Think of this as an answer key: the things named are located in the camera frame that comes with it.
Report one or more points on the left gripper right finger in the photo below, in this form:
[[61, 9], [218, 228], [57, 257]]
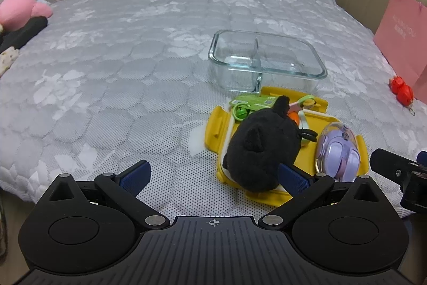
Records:
[[306, 192]]

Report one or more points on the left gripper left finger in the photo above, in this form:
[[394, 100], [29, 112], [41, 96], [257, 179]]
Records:
[[122, 190]]

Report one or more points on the yellow plastic container lid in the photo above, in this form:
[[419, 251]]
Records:
[[221, 126]]

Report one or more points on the black plush cat toy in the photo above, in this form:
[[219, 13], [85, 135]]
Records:
[[263, 141]]

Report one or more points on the green carrot toy package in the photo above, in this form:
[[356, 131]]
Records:
[[296, 112]]

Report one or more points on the grey quilted bed cover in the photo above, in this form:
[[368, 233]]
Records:
[[112, 82]]

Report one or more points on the pink paper gift bag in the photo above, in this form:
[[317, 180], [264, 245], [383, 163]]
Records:
[[402, 38]]

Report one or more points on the clear glass divided container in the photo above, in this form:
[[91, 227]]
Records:
[[245, 61]]

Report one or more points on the white patterned cloth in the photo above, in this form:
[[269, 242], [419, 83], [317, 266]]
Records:
[[7, 58]]

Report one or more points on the pink plush toy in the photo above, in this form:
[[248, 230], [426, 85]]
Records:
[[16, 13]]

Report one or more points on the red keychain toy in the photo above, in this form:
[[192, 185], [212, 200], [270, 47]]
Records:
[[403, 92]]

